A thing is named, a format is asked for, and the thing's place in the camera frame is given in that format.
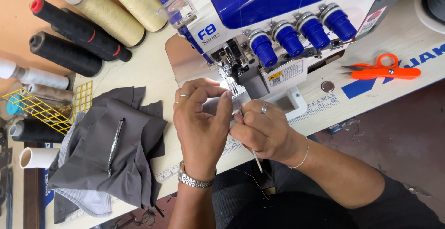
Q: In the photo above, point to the person's left hand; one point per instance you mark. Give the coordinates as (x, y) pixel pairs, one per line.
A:
(200, 135)

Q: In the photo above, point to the person's black clothing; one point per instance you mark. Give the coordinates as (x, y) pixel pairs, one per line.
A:
(313, 211)

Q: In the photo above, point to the empty white cardboard tube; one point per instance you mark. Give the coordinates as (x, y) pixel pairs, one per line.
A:
(40, 157)

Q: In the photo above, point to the cream thread cone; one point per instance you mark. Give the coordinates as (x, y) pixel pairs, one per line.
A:
(111, 18)
(139, 2)

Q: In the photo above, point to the teal plastic bobbin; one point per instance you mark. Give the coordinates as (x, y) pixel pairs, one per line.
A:
(14, 105)

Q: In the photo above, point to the silver metal wristwatch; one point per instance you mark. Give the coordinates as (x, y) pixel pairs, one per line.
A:
(194, 180)

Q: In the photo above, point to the person's right hand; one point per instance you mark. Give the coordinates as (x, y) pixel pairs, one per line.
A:
(271, 135)

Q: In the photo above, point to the heap of small brass parts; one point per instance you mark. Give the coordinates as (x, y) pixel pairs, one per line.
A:
(63, 110)

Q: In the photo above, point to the round metal button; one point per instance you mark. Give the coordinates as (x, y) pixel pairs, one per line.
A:
(328, 86)

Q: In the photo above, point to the beige thread spool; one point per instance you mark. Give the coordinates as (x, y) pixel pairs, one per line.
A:
(52, 92)

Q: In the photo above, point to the black thread cone grey core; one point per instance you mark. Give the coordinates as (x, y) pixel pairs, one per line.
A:
(38, 131)

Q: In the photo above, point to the silver tweezers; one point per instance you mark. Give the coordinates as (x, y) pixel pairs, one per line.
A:
(259, 163)

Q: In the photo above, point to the white thread spool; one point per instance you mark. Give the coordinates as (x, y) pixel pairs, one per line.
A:
(41, 77)

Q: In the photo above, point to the shiny silver zipper strip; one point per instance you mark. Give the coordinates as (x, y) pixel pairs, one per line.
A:
(114, 149)

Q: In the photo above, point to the blue tension knob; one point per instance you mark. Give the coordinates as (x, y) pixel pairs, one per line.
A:
(313, 32)
(263, 49)
(288, 41)
(339, 23)

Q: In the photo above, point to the loose white thread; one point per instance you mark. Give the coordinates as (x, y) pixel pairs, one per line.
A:
(255, 183)

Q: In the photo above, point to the pile of grey fabric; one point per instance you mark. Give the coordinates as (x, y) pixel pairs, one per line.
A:
(94, 145)

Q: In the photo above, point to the black thread tangle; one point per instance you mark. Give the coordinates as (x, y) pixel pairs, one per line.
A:
(149, 215)

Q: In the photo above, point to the blue white overlock sewing machine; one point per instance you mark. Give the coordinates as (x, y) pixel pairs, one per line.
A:
(278, 2)

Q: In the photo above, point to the black thread cone red tip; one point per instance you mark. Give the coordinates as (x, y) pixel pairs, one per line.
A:
(80, 30)

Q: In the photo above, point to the clear plastic eye guard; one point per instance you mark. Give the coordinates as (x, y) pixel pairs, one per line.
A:
(177, 8)

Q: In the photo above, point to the orange thread snips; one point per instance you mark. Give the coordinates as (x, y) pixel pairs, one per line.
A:
(386, 71)

